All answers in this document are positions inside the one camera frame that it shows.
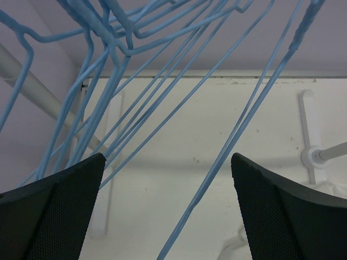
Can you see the white skirt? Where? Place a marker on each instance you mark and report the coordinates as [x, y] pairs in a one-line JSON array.
[[238, 248]]

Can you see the white clothes rack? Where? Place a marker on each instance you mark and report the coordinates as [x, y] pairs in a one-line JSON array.
[[147, 198]]

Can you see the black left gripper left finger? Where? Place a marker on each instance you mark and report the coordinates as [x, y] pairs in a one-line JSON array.
[[49, 218]]

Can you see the blue wire hanger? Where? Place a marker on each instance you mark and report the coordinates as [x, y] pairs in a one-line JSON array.
[[248, 112]]

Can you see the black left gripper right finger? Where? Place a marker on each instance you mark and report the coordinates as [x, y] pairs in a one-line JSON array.
[[287, 220]]

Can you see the bundle of blue hangers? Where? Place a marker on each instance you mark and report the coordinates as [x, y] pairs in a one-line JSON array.
[[164, 36]]

